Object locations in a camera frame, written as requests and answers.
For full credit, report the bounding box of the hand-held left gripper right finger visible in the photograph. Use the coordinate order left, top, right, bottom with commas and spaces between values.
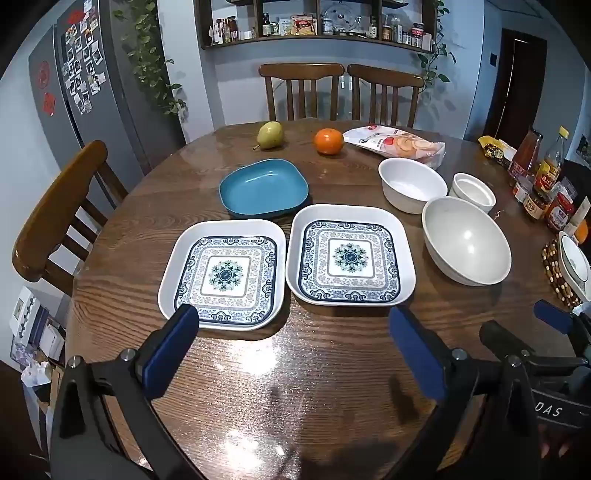
389, 305, 541, 480

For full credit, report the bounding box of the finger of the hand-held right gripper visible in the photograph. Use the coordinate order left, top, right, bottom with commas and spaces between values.
479, 320, 578, 370
533, 299, 591, 361

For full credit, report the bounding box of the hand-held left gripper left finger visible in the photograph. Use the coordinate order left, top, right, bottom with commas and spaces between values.
50, 304, 208, 480

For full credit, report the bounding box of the small white bowl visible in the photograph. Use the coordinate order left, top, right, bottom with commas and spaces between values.
449, 172, 496, 214

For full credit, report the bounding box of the wooden beaded trivet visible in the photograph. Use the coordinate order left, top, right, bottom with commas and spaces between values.
541, 240, 583, 310

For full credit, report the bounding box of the white dish with lid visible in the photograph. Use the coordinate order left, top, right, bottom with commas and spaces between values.
558, 231, 591, 301

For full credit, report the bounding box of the white blue patterned square plate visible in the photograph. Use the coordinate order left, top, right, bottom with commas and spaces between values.
158, 220, 287, 331
286, 203, 417, 308

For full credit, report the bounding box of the large white bowl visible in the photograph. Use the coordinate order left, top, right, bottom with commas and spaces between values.
421, 196, 512, 287

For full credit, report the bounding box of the red chili sauce jar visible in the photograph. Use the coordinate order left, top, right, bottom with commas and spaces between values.
545, 193, 575, 233

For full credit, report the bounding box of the dark lid sauce jar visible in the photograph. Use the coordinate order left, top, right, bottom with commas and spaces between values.
524, 190, 552, 222

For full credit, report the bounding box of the white lid jar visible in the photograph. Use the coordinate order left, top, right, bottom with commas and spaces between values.
512, 178, 536, 204

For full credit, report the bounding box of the stack of cardboard boxes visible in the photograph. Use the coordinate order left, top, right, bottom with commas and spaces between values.
9, 286, 70, 370

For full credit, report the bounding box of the yellow label oil bottle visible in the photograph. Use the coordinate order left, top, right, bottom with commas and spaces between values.
534, 126, 570, 195

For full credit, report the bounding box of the red sauce bottle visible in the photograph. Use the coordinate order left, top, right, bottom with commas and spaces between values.
508, 128, 544, 186

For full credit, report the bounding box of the medium white bowl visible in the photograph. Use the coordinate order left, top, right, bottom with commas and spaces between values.
378, 157, 448, 214

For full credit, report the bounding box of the yellow snack packet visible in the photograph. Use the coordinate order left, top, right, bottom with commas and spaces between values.
478, 135, 518, 166

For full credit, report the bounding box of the wooden chair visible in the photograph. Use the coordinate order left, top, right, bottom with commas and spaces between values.
346, 64, 426, 129
12, 140, 130, 298
259, 63, 345, 123

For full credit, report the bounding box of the white pink snack bag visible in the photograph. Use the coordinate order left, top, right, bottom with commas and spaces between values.
342, 124, 446, 169

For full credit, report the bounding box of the orange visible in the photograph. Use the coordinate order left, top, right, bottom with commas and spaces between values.
314, 128, 344, 155

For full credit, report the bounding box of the green pear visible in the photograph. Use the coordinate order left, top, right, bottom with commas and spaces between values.
252, 121, 284, 151

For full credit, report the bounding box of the dark wooden door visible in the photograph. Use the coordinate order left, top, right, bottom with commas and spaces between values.
464, 28, 548, 144

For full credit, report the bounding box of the grey refrigerator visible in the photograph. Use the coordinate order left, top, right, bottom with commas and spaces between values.
28, 0, 185, 176

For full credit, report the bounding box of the hanging green vine plant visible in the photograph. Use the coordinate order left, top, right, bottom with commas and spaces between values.
113, 0, 188, 116
416, 0, 458, 88

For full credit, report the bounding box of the group of fridge photo magnets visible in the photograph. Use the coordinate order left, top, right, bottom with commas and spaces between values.
62, 0, 105, 116

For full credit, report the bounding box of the dark wooden wall shelf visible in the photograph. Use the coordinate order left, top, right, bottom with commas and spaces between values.
194, 0, 438, 54

